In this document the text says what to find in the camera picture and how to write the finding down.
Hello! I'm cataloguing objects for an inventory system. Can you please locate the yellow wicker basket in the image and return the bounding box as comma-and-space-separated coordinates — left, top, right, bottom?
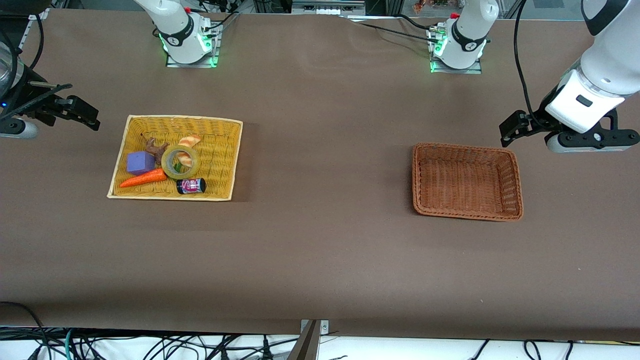
106, 114, 244, 202

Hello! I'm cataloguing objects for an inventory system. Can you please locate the black looped floor cable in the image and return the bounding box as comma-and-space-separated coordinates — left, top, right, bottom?
0, 301, 50, 360

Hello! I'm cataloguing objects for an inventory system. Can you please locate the aluminium frame rail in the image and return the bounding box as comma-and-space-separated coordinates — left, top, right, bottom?
291, 0, 367, 16

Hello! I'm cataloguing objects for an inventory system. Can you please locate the pink label bottle black cap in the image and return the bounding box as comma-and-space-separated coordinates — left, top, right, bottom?
176, 177, 207, 195

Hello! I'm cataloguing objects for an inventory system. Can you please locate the toy croissant bread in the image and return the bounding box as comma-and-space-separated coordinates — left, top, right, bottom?
177, 134, 202, 168

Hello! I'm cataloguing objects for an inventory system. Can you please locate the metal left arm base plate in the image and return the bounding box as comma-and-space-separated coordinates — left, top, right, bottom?
429, 25, 484, 75

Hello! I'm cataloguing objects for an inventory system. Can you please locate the purple foam cube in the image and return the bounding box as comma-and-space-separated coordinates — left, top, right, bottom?
126, 151, 156, 177

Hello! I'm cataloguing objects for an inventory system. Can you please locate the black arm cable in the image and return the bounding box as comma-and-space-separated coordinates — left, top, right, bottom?
27, 12, 47, 72
513, 0, 549, 129

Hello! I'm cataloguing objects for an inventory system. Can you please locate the black cable on table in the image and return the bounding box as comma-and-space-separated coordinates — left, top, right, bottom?
345, 14, 442, 43

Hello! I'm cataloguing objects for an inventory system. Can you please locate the orange toy carrot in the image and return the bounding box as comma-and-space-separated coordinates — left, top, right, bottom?
119, 168, 168, 189

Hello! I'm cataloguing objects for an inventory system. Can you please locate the brown beam under table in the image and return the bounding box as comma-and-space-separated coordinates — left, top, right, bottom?
286, 320, 321, 360

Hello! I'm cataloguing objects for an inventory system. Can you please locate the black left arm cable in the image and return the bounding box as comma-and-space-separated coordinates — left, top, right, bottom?
513, 0, 549, 129

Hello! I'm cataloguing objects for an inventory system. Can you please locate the silver metal table bracket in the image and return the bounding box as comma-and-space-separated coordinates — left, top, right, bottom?
300, 319, 330, 335

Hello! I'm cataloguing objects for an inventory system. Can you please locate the brown wicker basket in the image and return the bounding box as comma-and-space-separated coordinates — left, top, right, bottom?
412, 142, 524, 222

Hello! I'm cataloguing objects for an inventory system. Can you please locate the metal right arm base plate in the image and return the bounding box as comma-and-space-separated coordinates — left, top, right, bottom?
165, 20, 221, 69

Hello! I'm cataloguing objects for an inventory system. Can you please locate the yellowish clear tape roll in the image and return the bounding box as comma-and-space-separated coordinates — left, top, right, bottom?
160, 144, 201, 180

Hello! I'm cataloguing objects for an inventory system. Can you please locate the brown toy lion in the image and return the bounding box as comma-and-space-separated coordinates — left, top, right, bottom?
140, 132, 171, 164

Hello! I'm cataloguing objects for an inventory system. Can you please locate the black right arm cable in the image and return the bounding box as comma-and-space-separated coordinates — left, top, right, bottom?
27, 12, 47, 72

